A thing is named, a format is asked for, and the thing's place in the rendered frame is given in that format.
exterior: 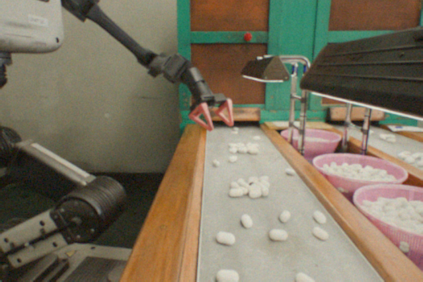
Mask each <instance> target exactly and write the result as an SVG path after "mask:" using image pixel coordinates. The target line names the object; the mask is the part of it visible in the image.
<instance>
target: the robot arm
mask: <svg viewBox="0 0 423 282"><path fill-rule="evenodd" d="M99 2H100V0H60V3H61V7H63V8H64V9H66V10H67V11H69V13H70V14H72V15H73V16H75V17H76V18H78V19H79V20H80V21H82V22H83V23H84V22H85V21H86V19H89V20H91V21H93V22H94V23H96V24H97V25H99V26H100V27H101V28H103V29H104V30H105V31H106V32H107V33H108V34H109V35H111V37H114V38H115V39H116V40H117V41H118V42H119V43H120V44H121V45H123V46H124V47H126V48H127V49H128V50H130V52H131V53H132V54H133V55H134V56H135V57H136V59H137V62H138V63H139V64H140V65H142V66H143V67H145V68H146V69H148V70H147V73H148V75H150V76H151V77H153V78H154V79H155V77H158V76H159V75H161V74H163V77H164V78H166V80H168V81H170V82H171V83H173V84H174V83H176V84H177V85H179V84H180V83H181V82H183V83H184V85H186V86H187V87H188V89H189V91H190V93H191V94H192V96H193V98H194V100H195V102H194V103H193V104H192V105H191V106H190V107H189V109H190V113H189V114H188V117H189V118H190V119H191V120H193V121H195V122H197V123H199V124H200V125H201V126H202V127H204V128H205V129H206V130H208V131H210V132H211V131H213V124H212V120H211V117H210V115H209V112H208V108H213V107H214V106H216V104H220V105H219V106H218V109H217V111H215V114H216V115H217V116H218V117H220V118H221V119H222V120H223V121H224V122H225V123H227V124H228V125H229V127H231V126H232V125H233V117H232V101H231V100H230V98H226V97H225V95H224V94H222V93H219V94H213V92H212V91H211V89H210V88H209V87H208V84H207V82H206V81H205V79H204V78H203V76H202V75H201V73H200V71H199V69H198V68H197V67H192V66H193V64H192V63H191V61H189V60H188V59H187V58H186V57H184V56H182V55H180V54H176V53H172V55H169V56H167V55H166V54H164V53H163V52H161V53H160V54H159V55H157V54H156V53H154V52H152V51H150V49H148V48H144V47H143V46H141V45H140V44H139V43H137V42H136V41H135V40H134V39H133V38H132V37H131V36H130V35H129V34H128V33H127V32H125V31H123V30H122V28H121V27H119V26H118V25H117V24H116V23H115V22H113V21H112V20H111V18H110V17H109V16H108V15H107V14H106V13H105V12H103V11H102V9H101V7H100V6H99V5H98V3H99ZM226 108H227V110H228V114H229V120H228V119H227V118H226V117H225V116H224V115H223V114H222V113H223V110H224V109H226ZM200 114H203V115H204V117H205V119H206V121H207V123H208V125H206V124H205V123H204V122H203V121H202V120H201V119H200V118H199V117H198V116H199V115H200Z"/></svg>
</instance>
